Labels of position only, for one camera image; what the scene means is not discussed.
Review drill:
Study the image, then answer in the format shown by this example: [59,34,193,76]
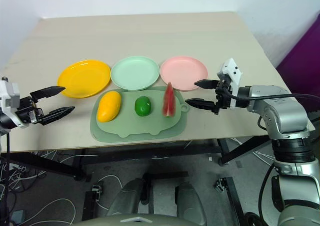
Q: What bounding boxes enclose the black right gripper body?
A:
[212,78,236,115]

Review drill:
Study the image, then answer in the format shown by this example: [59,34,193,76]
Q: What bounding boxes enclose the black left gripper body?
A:
[15,96,45,124]

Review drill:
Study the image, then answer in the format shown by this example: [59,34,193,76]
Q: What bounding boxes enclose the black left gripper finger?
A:
[37,106,76,126]
[30,86,67,102]

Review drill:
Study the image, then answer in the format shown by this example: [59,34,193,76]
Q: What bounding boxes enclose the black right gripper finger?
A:
[185,98,217,114]
[194,79,221,90]

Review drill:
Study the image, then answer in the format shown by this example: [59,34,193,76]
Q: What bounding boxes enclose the pink plate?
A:
[159,56,209,92]

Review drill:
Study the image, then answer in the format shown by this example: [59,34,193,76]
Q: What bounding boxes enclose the yellow plate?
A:
[57,59,112,99]

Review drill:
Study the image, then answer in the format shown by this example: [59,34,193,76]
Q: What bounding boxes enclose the green pepper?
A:
[134,96,153,117]

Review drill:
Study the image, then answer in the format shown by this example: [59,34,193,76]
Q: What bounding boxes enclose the light green plate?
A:
[110,55,161,91]

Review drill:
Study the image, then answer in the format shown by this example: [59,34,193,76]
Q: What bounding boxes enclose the red watermelon slice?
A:
[161,81,176,117]

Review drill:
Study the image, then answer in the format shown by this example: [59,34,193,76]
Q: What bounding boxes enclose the yellow mango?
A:
[96,91,123,123]

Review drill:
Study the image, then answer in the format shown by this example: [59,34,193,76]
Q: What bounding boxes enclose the green silicone mat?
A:
[89,85,189,143]

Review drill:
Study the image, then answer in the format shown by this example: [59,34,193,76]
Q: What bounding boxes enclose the purple box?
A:
[275,12,320,104]

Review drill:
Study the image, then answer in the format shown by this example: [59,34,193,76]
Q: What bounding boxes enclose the black floor bar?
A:
[84,184,104,222]
[215,176,248,226]

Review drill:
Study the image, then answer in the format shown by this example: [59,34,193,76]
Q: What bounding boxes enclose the dark grey rounded robot leg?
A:
[175,181,208,226]
[106,178,151,216]

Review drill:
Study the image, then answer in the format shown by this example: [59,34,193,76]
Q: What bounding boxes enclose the grey robot torso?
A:
[73,211,201,226]

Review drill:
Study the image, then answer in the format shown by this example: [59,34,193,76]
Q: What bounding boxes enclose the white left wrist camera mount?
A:
[0,79,28,129]

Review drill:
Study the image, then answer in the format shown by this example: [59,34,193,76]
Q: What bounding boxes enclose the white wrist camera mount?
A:
[0,79,28,129]
[216,58,245,110]

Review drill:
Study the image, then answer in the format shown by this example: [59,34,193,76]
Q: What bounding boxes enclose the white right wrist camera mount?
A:
[216,58,245,110]

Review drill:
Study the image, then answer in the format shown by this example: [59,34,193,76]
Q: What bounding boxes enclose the black table frame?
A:
[0,137,255,182]

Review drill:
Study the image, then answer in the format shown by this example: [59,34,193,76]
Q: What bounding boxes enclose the tangled white floor cables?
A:
[0,150,63,201]

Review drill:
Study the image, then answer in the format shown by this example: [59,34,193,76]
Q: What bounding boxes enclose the white floor cable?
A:
[95,174,124,212]
[231,137,276,167]
[39,197,77,226]

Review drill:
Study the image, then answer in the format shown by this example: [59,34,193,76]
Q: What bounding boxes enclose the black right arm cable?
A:
[220,85,320,103]

